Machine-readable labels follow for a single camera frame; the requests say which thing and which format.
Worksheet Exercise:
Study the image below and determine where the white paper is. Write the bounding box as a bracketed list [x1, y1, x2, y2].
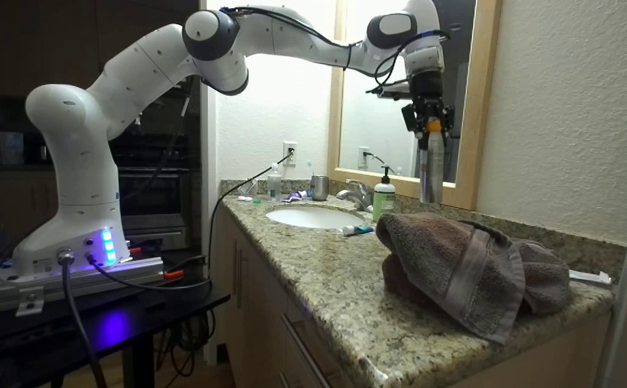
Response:
[568, 269, 613, 285]

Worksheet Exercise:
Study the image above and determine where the brown towel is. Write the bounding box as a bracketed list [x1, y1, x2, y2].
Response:
[375, 211, 573, 345]

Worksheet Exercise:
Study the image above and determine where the clear plastic bottle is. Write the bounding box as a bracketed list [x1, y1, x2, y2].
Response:
[267, 163, 283, 202]

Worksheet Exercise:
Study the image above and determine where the built-in oven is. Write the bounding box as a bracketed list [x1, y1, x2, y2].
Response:
[109, 81, 202, 251]

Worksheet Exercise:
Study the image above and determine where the wood framed mirror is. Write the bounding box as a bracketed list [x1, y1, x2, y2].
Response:
[327, 0, 503, 211]

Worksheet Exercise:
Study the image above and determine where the silver bottle with orange cap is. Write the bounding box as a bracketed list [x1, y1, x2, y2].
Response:
[418, 118, 446, 204]

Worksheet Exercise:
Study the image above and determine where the cabinet door handle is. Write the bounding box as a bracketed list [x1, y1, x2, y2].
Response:
[233, 239, 245, 309]

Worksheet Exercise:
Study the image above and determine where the white sink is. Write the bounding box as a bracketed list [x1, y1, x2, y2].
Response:
[265, 206, 366, 230]

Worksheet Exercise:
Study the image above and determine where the metal cup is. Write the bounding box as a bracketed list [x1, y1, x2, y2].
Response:
[311, 175, 330, 202]

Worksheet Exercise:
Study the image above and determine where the green soap pump bottle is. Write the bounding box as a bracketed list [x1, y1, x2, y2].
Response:
[372, 165, 397, 222]

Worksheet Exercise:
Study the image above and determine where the chrome tap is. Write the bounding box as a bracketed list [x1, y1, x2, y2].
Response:
[335, 179, 374, 212]

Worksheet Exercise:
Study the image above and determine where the grey cable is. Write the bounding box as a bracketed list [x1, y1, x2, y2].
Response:
[57, 249, 108, 388]

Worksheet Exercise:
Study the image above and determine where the drawer handle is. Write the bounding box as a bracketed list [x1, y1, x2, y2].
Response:
[280, 313, 331, 388]

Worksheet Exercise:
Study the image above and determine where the black robot stand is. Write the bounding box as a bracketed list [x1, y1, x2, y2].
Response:
[0, 226, 232, 388]

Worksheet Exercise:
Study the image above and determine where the black cable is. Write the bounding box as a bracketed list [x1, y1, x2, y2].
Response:
[86, 151, 295, 292]

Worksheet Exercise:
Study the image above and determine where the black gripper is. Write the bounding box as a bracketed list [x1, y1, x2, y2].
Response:
[402, 70, 456, 150]

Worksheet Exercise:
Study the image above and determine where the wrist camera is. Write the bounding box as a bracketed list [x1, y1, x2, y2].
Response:
[366, 80, 414, 101]

